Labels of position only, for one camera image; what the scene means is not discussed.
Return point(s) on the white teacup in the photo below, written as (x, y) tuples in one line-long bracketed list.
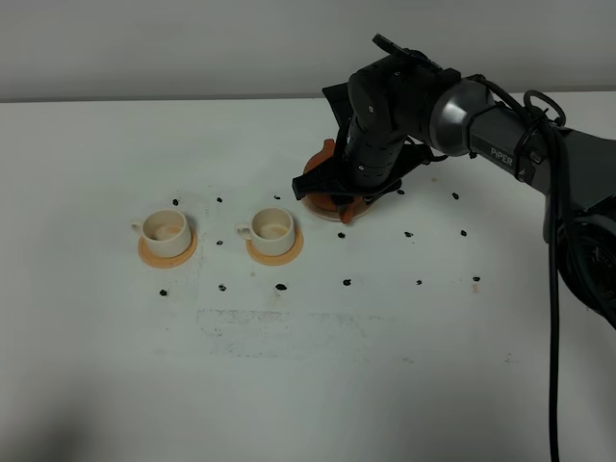
[(166, 233), (270, 231)]

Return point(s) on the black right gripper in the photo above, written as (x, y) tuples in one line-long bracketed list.
[(371, 165)]

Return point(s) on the brown clay teapot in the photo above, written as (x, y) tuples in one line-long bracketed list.
[(324, 198)]

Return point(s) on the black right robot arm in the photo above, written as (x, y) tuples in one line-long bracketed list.
[(405, 111)]

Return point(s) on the left white teacup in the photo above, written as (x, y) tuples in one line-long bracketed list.
[(166, 233)]

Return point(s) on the beige teapot coaster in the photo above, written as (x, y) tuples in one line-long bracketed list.
[(359, 210)]

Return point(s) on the right white teacup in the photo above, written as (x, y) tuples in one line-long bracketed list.
[(270, 231)]

